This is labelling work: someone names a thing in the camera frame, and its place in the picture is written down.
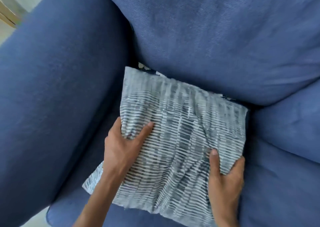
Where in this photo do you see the blue sofa back cushion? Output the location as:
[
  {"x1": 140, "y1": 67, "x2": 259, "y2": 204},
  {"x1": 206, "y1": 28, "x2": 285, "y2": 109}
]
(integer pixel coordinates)
[{"x1": 96, "y1": 0, "x2": 320, "y2": 107}]

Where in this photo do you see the person's left forearm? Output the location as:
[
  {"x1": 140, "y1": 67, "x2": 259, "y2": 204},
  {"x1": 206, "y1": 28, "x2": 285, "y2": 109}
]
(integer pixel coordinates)
[{"x1": 72, "y1": 168, "x2": 125, "y2": 227}]

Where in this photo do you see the wooden furniture piece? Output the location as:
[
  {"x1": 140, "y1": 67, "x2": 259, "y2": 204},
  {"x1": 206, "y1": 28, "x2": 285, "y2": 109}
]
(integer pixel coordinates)
[{"x1": 0, "y1": 0, "x2": 22, "y2": 29}]

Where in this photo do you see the person's right forearm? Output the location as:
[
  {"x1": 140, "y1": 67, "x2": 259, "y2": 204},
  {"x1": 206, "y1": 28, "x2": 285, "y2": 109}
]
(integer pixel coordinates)
[{"x1": 212, "y1": 208, "x2": 241, "y2": 227}]

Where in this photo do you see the blue fabric sofa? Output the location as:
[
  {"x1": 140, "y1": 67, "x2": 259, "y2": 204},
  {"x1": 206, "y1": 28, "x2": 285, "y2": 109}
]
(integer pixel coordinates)
[{"x1": 0, "y1": 0, "x2": 320, "y2": 227}]

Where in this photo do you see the blue white striped cushion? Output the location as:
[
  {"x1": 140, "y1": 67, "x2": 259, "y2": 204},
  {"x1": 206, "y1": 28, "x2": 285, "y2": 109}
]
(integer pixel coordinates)
[{"x1": 82, "y1": 66, "x2": 248, "y2": 227}]

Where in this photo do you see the person's right hand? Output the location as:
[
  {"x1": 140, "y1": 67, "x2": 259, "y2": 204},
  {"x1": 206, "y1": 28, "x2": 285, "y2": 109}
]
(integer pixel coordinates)
[{"x1": 207, "y1": 148, "x2": 246, "y2": 215}]

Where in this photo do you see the blue sofa seat cushion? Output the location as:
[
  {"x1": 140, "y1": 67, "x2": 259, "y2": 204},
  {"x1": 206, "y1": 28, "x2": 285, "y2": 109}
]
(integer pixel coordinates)
[{"x1": 46, "y1": 80, "x2": 320, "y2": 227}]

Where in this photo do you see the person's left hand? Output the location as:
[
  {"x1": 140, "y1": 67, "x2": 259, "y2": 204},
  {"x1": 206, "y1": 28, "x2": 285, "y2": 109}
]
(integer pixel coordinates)
[{"x1": 103, "y1": 117, "x2": 154, "y2": 178}]

